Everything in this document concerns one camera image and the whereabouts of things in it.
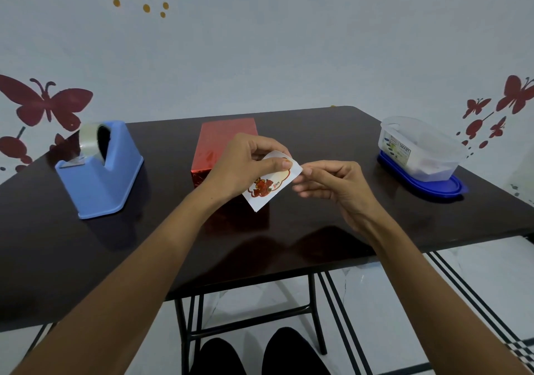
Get person's right hand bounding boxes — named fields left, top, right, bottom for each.
left=291, top=160, right=389, bottom=239

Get person's left hand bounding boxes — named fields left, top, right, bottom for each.
left=199, top=133, right=293, bottom=207

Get white sticker sheet red print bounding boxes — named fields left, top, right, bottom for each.
left=242, top=150, right=303, bottom=213

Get person's left forearm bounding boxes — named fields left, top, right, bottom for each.
left=10, top=182, right=227, bottom=375

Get person's right forearm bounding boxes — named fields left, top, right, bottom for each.
left=366, top=215, right=531, bottom=375

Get shiny red gift box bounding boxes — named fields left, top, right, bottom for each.
left=191, top=117, right=260, bottom=190

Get white papers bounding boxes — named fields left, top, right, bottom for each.
left=400, top=131, right=456, bottom=176

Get clear plastic container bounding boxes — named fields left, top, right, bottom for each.
left=378, top=116, right=468, bottom=182

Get blue container lid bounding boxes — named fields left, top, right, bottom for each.
left=377, top=150, right=470, bottom=200

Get small red butterfly decal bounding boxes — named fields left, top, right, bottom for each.
left=462, top=97, right=492, bottom=120

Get blue tape dispenser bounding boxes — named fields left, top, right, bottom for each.
left=54, top=120, right=144, bottom=220

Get person's right leg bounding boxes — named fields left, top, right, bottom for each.
left=261, top=327, right=331, bottom=375

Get person's leg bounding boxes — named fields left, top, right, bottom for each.
left=261, top=327, right=331, bottom=375
left=190, top=337, right=248, bottom=375

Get clear tape roll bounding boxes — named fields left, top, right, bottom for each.
left=78, top=122, right=112, bottom=165

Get person's left leg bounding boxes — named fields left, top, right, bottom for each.
left=190, top=337, right=248, bottom=375

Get medium red butterfly decal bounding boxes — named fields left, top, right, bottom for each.
left=495, top=74, right=534, bottom=115

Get black metal table frame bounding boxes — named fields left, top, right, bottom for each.
left=23, top=272, right=328, bottom=375

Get red flower wall decal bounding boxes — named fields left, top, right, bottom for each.
left=0, top=126, right=67, bottom=173

